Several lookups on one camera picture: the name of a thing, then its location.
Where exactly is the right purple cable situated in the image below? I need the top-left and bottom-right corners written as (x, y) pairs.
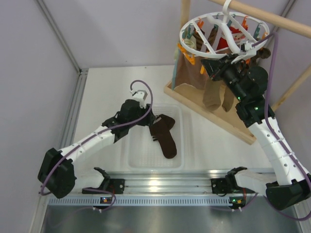
top-left (242, 33), bottom-right (311, 221)

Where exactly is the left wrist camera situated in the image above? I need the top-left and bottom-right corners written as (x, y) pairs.
top-left (130, 90), bottom-right (148, 108)

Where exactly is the aluminium mounting rail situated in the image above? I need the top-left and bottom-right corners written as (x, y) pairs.
top-left (47, 170), bottom-right (254, 207)

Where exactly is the red santa sock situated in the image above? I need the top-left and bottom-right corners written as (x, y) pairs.
top-left (217, 26), bottom-right (245, 50)

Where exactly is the dark brown sock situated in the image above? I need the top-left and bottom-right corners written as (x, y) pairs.
top-left (149, 114), bottom-right (177, 159)

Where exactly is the wooden drying rack frame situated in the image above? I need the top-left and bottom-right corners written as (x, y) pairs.
top-left (164, 0), bottom-right (311, 145)

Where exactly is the white plastic basket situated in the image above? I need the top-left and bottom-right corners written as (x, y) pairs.
top-left (124, 104), bottom-right (185, 172)

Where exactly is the tan hanging sock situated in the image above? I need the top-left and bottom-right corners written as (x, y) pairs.
top-left (203, 78), bottom-right (235, 112)

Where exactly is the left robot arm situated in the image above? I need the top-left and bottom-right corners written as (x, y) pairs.
top-left (37, 99), bottom-right (156, 199)

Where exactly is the orange clothes peg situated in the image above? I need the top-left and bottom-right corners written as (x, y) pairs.
top-left (200, 66), bottom-right (207, 74)

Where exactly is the brown striped sock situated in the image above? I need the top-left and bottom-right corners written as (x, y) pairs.
top-left (194, 26), bottom-right (218, 51)

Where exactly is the brown hanging cloth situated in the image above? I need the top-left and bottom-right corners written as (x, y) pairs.
top-left (171, 43), bottom-right (207, 90)

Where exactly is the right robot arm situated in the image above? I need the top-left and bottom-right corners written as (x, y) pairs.
top-left (201, 55), bottom-right (311, 211)

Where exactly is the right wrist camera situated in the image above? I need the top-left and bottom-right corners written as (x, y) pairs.
top-left (231, 42), bottom-right (257, 64)

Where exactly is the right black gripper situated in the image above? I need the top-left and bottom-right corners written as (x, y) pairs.
top-left (202, 53), bottom-right (247, 102)

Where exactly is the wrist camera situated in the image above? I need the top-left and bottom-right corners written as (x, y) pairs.
top-left (130, 90), bottom-right (148, 108)
top-left (231, 42), bottom-right (257, 64)

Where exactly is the white round clip hanger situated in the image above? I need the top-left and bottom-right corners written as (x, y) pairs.
top-left (177, 0), bottom-right (270, 63)

